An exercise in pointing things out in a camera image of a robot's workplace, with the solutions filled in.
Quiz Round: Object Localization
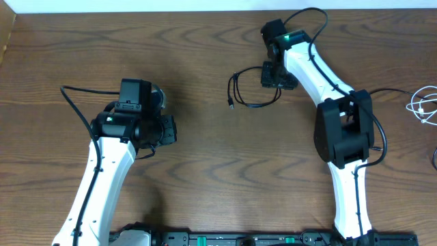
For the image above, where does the black usb cable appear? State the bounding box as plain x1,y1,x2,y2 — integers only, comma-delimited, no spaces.
227,66,282,110
368,87,437,172

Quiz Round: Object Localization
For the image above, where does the white usb cable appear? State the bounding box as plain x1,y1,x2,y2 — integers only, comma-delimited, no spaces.
405,85,437,126

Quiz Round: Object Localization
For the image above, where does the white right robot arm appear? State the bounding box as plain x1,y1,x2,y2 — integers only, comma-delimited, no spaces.
261,28,374,239

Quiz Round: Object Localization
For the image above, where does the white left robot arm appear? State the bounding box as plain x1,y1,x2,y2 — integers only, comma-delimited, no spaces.
52,112,176,245

